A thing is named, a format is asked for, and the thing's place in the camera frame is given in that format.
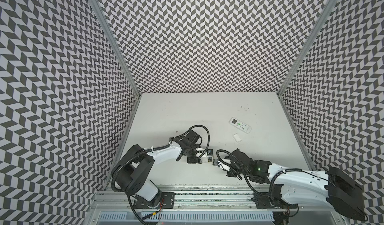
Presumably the white remote with batteries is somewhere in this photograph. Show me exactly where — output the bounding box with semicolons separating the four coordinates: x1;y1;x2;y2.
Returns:
200;155;213;164

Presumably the white battery cover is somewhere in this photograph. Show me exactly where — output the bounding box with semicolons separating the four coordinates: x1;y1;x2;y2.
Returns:
233;134;242;143

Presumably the white remote with display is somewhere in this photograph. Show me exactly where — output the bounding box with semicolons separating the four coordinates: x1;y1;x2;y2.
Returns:
229;118;252;134

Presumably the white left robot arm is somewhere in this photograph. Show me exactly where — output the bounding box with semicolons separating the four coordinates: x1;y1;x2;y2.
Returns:
111;128;214;209

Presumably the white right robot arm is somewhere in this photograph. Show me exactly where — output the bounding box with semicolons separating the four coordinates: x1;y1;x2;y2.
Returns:
213;149;368;222

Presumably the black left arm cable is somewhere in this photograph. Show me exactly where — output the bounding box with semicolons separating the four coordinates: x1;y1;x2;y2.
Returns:
170;124;211;160

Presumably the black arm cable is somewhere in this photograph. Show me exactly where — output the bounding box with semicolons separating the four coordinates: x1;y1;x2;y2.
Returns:
170;124;211;160
215;149;302;197

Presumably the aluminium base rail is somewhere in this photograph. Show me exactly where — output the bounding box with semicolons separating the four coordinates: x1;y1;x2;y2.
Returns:
83;186;347;225

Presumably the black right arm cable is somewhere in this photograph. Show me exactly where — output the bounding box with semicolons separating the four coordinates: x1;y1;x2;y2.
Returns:
215;149;302;197

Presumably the aluminium left corner post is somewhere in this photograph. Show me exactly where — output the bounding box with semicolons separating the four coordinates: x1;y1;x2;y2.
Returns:
88;0;140;98

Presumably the aluminium corner post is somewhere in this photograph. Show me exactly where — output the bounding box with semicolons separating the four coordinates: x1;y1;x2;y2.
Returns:
277;0;338;98
88;0;140;98

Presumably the aluminium right corner post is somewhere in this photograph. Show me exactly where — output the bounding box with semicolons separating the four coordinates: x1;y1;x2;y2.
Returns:
277;0;338;98

